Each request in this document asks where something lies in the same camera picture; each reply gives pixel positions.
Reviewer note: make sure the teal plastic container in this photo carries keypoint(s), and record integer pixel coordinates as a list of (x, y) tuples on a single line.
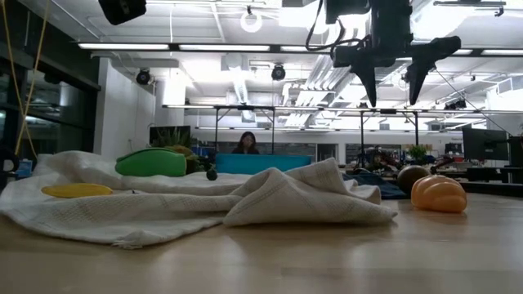
[(261, 164)]

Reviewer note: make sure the small yellow toy slice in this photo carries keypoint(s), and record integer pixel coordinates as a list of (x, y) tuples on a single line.
[(77, 190)]

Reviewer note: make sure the navy blue cloth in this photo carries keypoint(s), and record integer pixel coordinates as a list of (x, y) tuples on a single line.
[(384, 188)]

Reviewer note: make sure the black aluminium rig frame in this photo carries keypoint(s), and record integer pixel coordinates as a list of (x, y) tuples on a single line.
[(275, 48)]

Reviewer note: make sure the black computer monitor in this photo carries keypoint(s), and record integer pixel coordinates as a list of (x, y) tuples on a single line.
[(484, 143)]

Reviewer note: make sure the orange toy bell pepper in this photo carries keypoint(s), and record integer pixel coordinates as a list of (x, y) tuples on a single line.
[(439, 195)]

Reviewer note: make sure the green ribbed toy vegetable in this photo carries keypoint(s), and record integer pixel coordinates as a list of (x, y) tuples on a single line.
[(151, 163)]

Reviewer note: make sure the white LED light strip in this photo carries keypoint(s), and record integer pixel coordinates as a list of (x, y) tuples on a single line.
[(122, 46), (224, 47), (463, 52), (502, 52), (294, 48)]

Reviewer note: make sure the dark wall screen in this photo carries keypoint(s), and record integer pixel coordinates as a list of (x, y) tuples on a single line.
[(187, 131)]

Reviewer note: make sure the person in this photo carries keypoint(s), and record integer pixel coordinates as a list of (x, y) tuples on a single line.
[(246, 143)]

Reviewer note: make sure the potted succulent plant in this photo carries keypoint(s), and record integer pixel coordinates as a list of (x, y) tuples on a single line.
[(175, 139)]

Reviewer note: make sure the black ceiling spotlight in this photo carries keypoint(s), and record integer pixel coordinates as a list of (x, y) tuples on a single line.
[(455, 105), (144, 77), (278, 72)]

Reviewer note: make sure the background potted plant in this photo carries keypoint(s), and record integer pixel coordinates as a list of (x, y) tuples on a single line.
[(417, 153)]

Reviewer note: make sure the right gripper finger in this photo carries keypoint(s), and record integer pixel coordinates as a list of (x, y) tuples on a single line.
[(365, 61), (425, 53)]

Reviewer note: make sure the background black rig frame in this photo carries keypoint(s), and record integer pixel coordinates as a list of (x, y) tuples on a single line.
[(388, 111), (245, 108)]

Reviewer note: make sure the brown toy kiwi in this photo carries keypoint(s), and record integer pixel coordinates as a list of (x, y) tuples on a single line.
[(408, 177)]

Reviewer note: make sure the white checked towel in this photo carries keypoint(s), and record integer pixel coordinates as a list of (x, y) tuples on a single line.
[(163, 212)]

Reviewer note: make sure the small dark toy berry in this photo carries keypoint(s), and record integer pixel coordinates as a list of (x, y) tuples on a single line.
[(211, 175)]

